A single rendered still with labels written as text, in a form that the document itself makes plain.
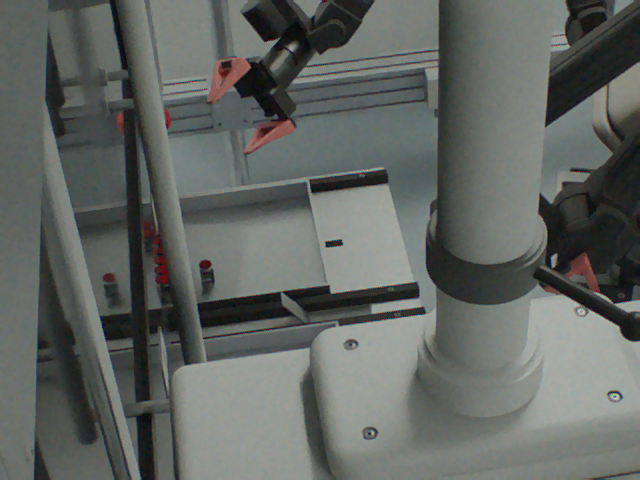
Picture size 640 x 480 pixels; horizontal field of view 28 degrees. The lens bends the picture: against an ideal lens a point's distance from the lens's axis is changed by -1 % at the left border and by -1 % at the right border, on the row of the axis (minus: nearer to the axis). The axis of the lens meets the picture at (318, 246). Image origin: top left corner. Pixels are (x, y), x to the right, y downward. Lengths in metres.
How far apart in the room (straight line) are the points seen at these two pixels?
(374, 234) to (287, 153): 1.59
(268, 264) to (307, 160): 1.60
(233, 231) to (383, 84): 1.01
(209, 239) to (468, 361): 1.26
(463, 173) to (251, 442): 0.31
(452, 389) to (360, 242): 1.19
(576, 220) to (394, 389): 0.65
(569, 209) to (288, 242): 0.66
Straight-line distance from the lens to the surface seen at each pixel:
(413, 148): 3.73
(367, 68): 3.10
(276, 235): 2.17
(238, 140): 3.17
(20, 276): 0.75
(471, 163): 0.83
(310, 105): 3.11
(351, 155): 3.71
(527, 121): 0.82
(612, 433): 1.00
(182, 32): 3.67
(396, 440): 0.98
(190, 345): 1.41
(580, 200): 1.65
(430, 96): 3.10
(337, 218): 2.20
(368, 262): 2.12
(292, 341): 1.99
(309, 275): 2.10
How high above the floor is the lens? 2.36
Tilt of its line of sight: 43 degrees down
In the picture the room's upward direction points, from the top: 4 degrees counter-clockwise
